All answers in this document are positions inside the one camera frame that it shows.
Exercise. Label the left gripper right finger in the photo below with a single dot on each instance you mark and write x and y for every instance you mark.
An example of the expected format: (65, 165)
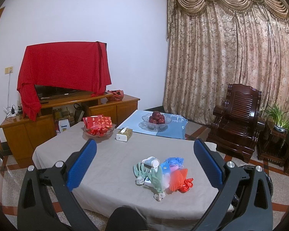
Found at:
(243, 201)

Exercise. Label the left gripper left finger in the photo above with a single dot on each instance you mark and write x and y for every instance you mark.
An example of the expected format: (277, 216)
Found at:
(35, 208)

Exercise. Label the red plastic bag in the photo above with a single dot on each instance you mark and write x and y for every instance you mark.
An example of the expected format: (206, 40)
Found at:
(187, 184)

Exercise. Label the orange foam fruit net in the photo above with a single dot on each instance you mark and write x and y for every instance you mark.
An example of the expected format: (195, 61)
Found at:
(177, 179)

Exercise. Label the blue plastic bag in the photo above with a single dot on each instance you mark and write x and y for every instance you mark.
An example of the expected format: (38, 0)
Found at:
(175, 161)

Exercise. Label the pink plastic item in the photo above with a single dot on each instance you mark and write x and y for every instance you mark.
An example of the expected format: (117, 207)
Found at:
(174, 167)

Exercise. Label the white tissue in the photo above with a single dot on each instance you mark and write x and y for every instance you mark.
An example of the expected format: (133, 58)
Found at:
(166, 180)

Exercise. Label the green rubber glove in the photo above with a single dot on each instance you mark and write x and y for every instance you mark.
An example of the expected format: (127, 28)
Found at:
(156, 178)
(141, 172)

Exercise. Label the white paper cup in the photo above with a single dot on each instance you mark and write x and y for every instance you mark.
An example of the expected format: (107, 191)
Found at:
(151, 161)

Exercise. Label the dark wooden side table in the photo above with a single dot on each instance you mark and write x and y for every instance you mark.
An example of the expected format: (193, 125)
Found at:
(270, 145)

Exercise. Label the white box under cabinet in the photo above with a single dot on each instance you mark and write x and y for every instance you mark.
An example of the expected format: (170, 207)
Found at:
(63, 125)

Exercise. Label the dark wooden armchair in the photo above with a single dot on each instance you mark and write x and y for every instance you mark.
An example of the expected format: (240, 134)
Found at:
(237, 124)

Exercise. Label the glass candy dish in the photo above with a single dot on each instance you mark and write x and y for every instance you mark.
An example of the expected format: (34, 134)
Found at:
(100, 132)

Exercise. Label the green potted plant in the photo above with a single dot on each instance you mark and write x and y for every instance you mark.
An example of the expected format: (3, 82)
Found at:
(279, 117)

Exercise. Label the wooden TV cabinet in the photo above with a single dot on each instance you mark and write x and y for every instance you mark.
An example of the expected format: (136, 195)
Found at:
(24, 135)

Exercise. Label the white power strip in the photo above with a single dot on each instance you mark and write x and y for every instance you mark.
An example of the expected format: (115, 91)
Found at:
(10, 111)

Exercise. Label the beige tablecloth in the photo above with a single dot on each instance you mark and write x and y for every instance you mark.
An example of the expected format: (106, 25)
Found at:
(109, 182)

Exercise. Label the red candy packet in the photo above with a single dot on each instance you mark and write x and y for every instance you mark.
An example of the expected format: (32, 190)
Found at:
(97, 122)

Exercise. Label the tissue box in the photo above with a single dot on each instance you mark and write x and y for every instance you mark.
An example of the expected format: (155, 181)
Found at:
(124, 134)

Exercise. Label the blue tablecloth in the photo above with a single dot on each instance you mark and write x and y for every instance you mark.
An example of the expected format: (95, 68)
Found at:
(138, 121)

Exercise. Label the black television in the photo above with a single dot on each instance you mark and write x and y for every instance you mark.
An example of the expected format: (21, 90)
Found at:
(48, 92)

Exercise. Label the glass fruit bowl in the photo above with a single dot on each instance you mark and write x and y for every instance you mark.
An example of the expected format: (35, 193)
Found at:
(151, 126)

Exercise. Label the red apples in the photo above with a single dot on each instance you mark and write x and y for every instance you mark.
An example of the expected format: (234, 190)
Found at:
(157, 118)

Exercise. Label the red basket on cabinet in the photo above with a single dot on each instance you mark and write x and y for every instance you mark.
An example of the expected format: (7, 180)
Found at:
(117, 95)

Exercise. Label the red cloth cover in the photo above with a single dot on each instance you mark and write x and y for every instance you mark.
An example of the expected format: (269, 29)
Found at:
(72, 65)

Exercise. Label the beige patterned curtain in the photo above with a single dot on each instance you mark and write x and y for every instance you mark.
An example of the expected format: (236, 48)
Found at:
(214, 43)

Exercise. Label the wall power socket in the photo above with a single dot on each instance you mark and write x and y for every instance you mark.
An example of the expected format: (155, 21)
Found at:
(8, 70)

